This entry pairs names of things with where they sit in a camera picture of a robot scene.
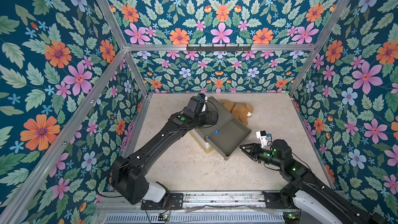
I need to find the brown teddy bear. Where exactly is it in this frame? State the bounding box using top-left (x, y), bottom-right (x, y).
top-left (221, 100), bottom-right (254, 126)

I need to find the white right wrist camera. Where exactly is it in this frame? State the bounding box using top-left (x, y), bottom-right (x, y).
top-left (256, 130), bottom-right (272, 148)

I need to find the white yellow drawer cabinet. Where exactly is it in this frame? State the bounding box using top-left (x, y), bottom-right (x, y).
top-left (189, 129), bottom-right (214, 153)

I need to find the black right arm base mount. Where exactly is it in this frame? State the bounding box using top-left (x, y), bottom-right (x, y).
top-left (262, 183), bottom-right (298, 209)

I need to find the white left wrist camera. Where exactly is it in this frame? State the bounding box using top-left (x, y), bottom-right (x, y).
top-left (197, 93), bottom-right (207, 113)

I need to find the black hook rail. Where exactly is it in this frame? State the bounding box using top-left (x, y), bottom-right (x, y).
top-left (186, 44), bottom-right (252, 52)

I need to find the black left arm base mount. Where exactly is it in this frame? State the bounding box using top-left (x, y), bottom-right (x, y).
top-left (141, 182), bottom-right (184, 211)

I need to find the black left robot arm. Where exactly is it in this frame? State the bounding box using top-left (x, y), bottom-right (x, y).
top-left (111, 93), bottom-right (219, 208)

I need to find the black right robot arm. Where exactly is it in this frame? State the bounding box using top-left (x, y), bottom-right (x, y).
top-left (239, 140), bottom-right (387, 224)

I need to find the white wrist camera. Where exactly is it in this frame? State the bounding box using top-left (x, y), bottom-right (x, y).
top-left (197, 93), bottom-right (207, 113)
top-left (256, 130), bottom-right (272, 148)

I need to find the aluminium front rail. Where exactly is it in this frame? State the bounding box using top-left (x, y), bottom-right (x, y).
top-left (91, 190), bottom-right (301, 224)

